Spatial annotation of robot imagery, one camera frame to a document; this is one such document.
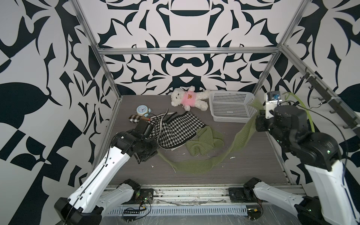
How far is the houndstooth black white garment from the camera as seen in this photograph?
92 cm

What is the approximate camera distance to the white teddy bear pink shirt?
3.58 ft

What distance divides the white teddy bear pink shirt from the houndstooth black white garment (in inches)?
2.5

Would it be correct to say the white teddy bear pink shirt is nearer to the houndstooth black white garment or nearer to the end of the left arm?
the houndstooth black white garment
